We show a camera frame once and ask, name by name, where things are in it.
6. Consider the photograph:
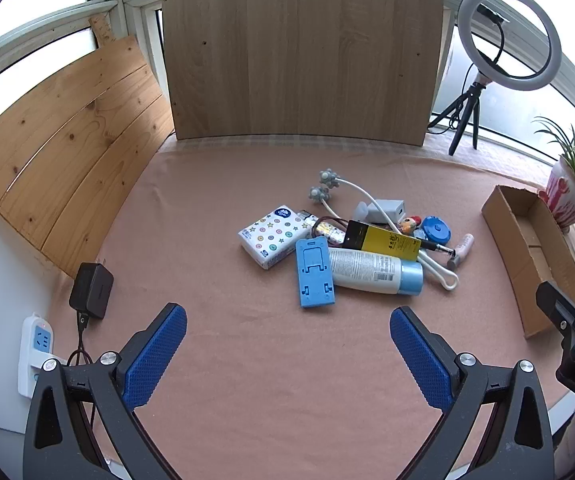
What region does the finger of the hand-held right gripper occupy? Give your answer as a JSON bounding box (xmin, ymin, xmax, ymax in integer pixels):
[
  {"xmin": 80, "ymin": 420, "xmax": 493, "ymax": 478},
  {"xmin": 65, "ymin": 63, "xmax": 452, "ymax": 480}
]
[{"xmin": 536, "ymin": 281, "xmax": 575, "ymax": 348}]

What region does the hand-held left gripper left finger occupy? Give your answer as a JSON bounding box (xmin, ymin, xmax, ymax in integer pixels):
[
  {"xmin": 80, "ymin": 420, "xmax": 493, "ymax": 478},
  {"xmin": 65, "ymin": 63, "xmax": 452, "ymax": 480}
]
[{"xmin": 22, "ymin": 302, "xmax": 188, "ymax": 480}]

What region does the black power adapter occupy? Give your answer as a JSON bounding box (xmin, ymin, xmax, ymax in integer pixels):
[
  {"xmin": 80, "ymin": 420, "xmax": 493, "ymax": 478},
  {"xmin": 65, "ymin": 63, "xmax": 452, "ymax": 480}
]
[{"xmin": 69, "ymin": 259, "xmax": 114, "ymax": 319}]

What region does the pine wood plank board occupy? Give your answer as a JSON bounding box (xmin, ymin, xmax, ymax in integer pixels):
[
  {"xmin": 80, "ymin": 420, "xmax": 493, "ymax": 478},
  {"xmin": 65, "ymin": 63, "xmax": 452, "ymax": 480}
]
[{"xmin": 0, "ymin": 35, "xmax": 176, "ymax": 278}]

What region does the star-patterned tissue pack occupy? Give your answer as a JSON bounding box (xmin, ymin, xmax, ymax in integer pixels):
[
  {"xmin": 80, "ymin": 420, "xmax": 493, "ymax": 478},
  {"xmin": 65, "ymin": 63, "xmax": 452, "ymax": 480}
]
[{"xmin": 238, "ymin": 205, "xmax": 318, "ymax": 270}]

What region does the pink lip balm tube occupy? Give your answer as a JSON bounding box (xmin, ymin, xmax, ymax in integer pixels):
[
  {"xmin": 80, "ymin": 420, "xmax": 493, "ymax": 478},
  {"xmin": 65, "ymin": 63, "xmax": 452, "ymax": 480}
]
[{"xmin": 447, "ymin": 234, "xmax": 476, "ymax": 268}]

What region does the pink table cloth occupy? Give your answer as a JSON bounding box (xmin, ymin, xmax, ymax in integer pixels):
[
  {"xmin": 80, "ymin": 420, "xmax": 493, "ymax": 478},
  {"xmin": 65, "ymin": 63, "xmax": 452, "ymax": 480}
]
[{"xmin": 50, "ymin": 140, "xmax": 575, "ymax": 480}]

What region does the white power strip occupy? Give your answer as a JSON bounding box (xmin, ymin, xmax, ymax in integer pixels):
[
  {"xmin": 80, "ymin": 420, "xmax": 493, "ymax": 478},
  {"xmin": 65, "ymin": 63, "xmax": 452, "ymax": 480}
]
[{"xmin": 18, "ymin": 312, "xmax": 66, "ymax": 397}]

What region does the white plug charger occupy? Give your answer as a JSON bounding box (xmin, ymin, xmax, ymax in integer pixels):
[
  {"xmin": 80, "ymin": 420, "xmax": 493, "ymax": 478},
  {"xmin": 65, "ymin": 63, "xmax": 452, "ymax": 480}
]
[{"xmin": 367, "ymin": 199, "xmax": 406, "ymax": 226}]

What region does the white ring light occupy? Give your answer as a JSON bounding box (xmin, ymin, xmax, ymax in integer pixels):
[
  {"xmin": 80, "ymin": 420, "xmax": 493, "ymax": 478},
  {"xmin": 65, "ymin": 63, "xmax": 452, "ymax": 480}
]
[{"xmin": 457, "ymin": 0, "xmax": 563, "ymax": 92}]

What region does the plaid cloth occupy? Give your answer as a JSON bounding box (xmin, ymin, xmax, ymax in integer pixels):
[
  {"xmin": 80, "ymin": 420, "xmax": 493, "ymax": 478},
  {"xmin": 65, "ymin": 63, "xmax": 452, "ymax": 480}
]
[{"xmin": 160, "ymin": 132, "xmax": 558, "ymax": 191}]

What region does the blue round tape measure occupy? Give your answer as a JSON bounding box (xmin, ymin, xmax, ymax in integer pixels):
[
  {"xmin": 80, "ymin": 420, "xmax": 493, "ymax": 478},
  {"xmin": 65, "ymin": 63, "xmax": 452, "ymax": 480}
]
[{"xmin": 420, "ymin": 216, "xmax": 452, "ymax": 246}]

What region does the black adapter cable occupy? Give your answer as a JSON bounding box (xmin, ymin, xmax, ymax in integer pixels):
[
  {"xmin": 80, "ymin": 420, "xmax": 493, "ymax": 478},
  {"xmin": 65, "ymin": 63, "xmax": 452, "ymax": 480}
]
[{"xmin": 65, "ymin": 312, "xmax": 94, "ymax": 376}]

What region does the maroon hair tie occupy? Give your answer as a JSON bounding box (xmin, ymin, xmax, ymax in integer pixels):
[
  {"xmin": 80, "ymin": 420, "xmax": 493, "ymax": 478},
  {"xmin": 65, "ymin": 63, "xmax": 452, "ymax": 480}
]
[{"xmin": 310, "ymin": 215, "xmax": 353, "ymax": 241}]

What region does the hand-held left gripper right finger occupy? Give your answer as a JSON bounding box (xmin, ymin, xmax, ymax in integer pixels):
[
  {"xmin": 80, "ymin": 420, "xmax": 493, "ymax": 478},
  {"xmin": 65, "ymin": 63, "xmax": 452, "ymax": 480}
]
[{"xmin": 389, "ymin": 306, "xmax": 554, "ymax": 480}]

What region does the patterned white lighter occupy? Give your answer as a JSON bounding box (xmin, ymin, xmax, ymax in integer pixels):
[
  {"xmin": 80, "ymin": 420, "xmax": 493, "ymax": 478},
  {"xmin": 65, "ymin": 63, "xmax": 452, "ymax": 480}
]
[{"xmin": 296, "ymin": 208, "xmax": 349, "ymax": 247}]

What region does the white massager with grey balls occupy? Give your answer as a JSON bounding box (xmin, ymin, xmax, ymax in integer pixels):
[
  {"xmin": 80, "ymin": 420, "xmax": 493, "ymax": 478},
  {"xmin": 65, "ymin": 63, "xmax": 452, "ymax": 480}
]
[{"xmin": 309, "ymin": 169, "xmax": 461, "ymax": 291}]

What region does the red and white plant pot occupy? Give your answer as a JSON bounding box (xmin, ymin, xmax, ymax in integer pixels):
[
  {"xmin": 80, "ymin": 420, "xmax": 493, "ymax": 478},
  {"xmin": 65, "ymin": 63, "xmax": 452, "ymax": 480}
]
[{"xmin": 537, "ymin": 155, "xmax": 575, "ymax": 233}]

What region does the light laminate wood board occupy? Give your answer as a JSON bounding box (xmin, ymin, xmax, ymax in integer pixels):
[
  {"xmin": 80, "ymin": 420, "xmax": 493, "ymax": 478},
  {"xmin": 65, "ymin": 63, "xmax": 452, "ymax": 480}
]
[{"xmin": 162, "ymin": 0, "xmax": 445, "ymax": 147}]

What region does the black phone clamp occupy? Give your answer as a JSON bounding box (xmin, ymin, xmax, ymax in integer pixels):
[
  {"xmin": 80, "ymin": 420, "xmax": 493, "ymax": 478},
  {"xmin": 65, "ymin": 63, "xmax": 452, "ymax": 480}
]
[{"xmin": 477, "ymin": 4, "xmax": 511, "ymax": 25}]

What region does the brown cardboard box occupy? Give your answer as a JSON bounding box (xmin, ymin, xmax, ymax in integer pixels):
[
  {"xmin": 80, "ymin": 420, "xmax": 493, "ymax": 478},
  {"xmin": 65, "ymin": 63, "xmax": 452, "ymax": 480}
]
[{"xmin": 481, "ymin": 185, "xmax": 575, "ymax": 339}]

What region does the black tripod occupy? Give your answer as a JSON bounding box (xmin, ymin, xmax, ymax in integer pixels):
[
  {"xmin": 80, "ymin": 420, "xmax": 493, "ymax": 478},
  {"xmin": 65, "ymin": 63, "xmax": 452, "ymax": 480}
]
[{"xmin": 427, "ymin": 80, "xmax": 488, "ymax": 156}]

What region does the blue folding phone stand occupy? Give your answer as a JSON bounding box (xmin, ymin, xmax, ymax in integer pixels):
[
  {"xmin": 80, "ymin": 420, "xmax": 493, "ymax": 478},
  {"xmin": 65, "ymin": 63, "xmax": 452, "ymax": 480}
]
[{"xmin": 295, "ymin": 237, "xmax": 338, "ymax": 309}]

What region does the black and yellow package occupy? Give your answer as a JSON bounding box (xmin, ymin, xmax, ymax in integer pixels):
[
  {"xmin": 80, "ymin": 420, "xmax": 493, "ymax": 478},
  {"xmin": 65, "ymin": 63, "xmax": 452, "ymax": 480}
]
[{"xmin": 343, "ymin": 220, "xmax": 422, "ymax": 261}]

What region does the white tube with blue cap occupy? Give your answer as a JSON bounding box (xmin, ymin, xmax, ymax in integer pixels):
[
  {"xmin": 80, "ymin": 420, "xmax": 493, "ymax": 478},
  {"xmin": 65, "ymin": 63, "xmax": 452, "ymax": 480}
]
[{"xmin": 327, "ymin": 247, "xmax": 424, "ymax": 296}]

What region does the wooden ruler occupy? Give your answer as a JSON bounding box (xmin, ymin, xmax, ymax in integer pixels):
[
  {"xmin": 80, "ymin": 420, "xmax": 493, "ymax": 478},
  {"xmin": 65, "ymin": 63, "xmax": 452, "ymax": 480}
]
[{"xmin": 89, "ymin": 14, "xmax": 116, "ymax": 48}]

